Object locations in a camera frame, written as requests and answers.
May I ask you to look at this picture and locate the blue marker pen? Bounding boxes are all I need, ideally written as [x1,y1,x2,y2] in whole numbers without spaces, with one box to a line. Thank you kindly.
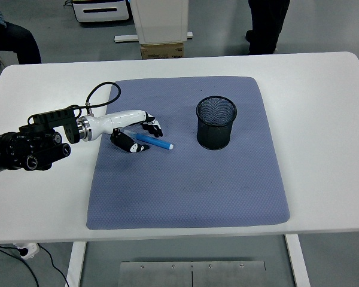
[121,129,174,151]

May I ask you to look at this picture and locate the person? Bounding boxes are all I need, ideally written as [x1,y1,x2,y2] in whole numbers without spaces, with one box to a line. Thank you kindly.
[245,0,291,55]
[0,0,42,65]

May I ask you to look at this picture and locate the white power strip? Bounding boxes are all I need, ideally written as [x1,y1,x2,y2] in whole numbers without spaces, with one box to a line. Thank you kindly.
[13,242,40,260]

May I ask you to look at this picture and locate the black floor cable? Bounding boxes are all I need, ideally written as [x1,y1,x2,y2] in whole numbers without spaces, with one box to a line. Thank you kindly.
[0,243,39,287]
[37,245,70,287]

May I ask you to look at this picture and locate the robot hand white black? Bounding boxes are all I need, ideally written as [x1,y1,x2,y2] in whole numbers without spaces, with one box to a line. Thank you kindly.
[88,109,164,154]

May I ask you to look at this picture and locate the white base bar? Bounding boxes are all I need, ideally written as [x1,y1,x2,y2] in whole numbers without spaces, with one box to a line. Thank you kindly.
[114,31,194,42]

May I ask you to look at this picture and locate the white cabinet panel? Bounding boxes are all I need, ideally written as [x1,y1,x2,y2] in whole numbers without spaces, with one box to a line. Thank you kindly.
[130,0,189,45]

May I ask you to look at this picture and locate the brown cardboard box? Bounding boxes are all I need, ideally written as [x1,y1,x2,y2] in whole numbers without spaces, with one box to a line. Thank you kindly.
[140,41,185,60]

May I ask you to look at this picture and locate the black mesh pen holder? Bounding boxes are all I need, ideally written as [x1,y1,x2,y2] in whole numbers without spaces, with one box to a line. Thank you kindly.
[196,95,238,151]

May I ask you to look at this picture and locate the white table leg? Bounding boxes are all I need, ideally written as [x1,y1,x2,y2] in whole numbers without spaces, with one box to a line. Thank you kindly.
[284,234,311,287]
[65,240,87,287]

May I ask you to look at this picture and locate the white appliance with black slot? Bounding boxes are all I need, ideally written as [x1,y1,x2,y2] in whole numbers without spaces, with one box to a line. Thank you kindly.
[71,0,130,23]

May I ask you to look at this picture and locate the blue-grey quilted mat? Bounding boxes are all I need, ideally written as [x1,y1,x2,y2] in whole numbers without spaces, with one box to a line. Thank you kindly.
[86,76,291,230]

